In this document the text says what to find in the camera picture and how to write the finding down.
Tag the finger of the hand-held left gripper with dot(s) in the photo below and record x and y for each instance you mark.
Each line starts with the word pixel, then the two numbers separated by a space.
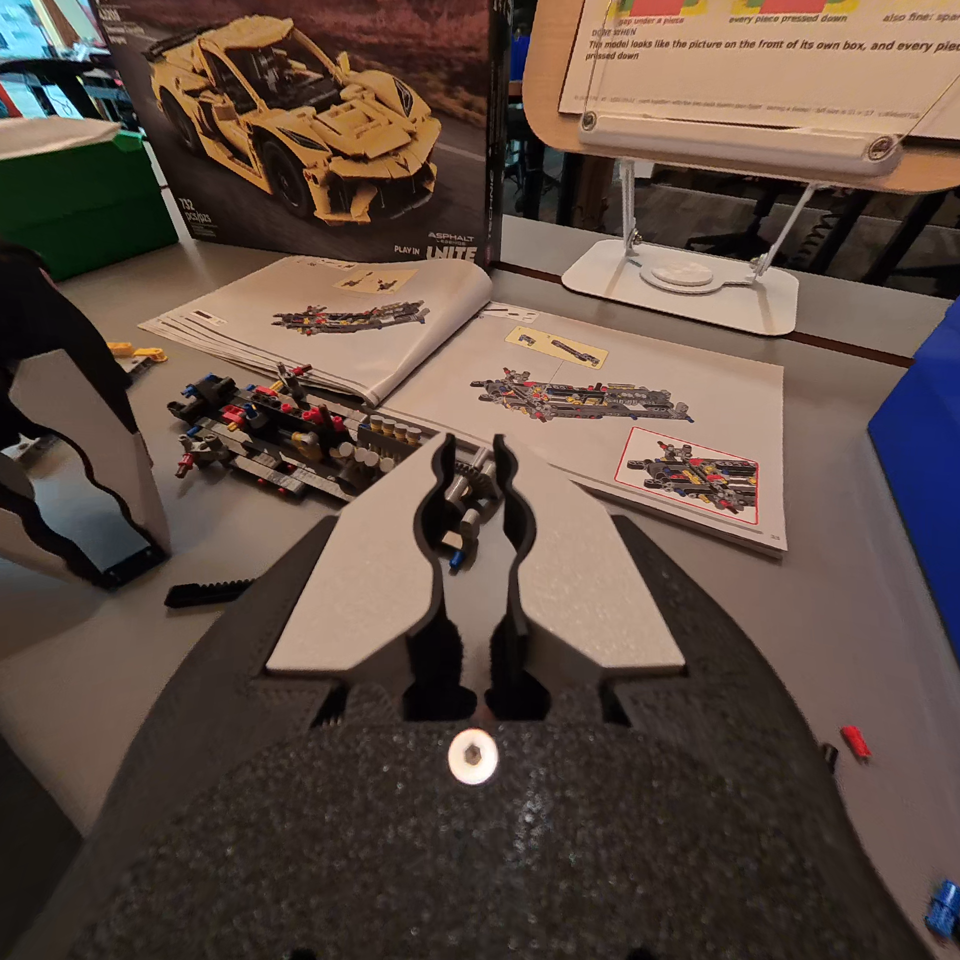
pixel 97 420
pixel 22 525

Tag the green plastic bin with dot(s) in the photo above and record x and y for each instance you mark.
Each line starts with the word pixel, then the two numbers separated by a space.
pixel 82 210

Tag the black toothed rack piece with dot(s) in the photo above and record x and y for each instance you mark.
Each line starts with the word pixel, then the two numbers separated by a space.
pixel 206 592

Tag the toy car chassis model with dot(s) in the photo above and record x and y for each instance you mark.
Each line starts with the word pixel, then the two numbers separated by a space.
pixel 285 431

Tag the yellow car toy set box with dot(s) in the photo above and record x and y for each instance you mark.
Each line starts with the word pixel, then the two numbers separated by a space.
pixel 300 150

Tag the printed instruction sheet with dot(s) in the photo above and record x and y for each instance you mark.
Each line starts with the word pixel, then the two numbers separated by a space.
pixel 750 67

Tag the grey beam with yellow connectors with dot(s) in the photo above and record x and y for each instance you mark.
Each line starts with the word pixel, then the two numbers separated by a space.
pixel 141 352

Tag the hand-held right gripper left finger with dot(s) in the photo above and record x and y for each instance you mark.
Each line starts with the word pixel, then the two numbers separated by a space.
pixel 352 600

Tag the building instruction booklet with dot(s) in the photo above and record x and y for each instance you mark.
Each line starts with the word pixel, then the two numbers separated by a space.
pixel 660 405

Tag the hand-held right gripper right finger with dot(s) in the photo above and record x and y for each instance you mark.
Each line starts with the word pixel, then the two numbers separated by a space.
pixel 592 600

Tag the blue plastic bin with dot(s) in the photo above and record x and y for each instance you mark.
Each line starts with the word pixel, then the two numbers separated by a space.
pixel 926 450

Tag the white document stand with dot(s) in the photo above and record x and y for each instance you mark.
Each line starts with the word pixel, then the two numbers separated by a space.
pixel 712 277

